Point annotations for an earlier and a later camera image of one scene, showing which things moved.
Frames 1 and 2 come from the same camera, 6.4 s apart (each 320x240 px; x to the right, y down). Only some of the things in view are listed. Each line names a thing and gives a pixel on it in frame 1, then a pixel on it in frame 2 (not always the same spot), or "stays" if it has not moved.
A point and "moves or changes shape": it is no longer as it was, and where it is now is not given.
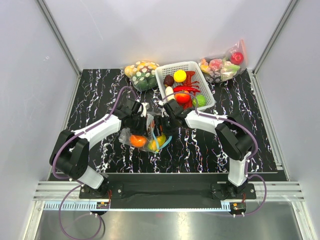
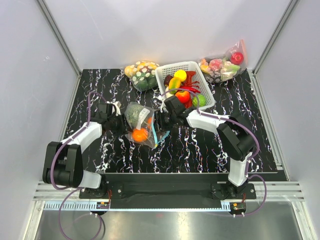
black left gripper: [143, 130] -> [122, 129]
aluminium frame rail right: [287, 191] stays
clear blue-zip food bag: [149, 141] moves or changes shape
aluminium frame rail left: [47, 190] stays
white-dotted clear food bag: [142, 74] stays
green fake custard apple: [201, 101] stays
